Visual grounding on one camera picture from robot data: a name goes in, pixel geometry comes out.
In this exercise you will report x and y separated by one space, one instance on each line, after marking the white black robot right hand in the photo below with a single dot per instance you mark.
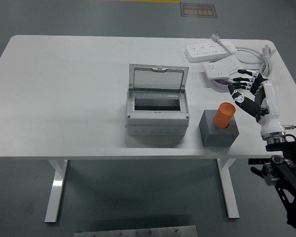
270 118

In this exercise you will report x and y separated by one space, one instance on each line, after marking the orange cylinder battery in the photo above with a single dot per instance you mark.
224 114

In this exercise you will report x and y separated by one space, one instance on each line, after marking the grey plastic electrical box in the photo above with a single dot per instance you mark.
158 119

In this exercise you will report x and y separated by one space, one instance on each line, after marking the transparent hinged box lid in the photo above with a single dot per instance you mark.
158 79

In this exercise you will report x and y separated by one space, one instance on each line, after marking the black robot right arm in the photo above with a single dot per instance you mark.
293 177

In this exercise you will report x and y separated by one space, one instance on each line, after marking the grey block holder with hole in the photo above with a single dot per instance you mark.
219 139

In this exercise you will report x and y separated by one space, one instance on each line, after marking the purple round disc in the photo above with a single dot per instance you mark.
222 83

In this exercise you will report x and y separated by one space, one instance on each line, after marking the white square socket panel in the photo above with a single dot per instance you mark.
215 70

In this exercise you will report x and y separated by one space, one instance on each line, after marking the white table leg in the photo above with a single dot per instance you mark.
230 192
55 192

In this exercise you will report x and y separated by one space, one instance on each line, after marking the long white power strip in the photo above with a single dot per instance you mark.
202 53

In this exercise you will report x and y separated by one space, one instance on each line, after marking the white power plug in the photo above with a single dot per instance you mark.
215 37

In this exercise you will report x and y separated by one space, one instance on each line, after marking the brown floor sign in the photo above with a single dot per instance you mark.
197 10

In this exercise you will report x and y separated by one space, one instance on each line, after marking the black perforated bracket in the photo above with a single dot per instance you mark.
256 161

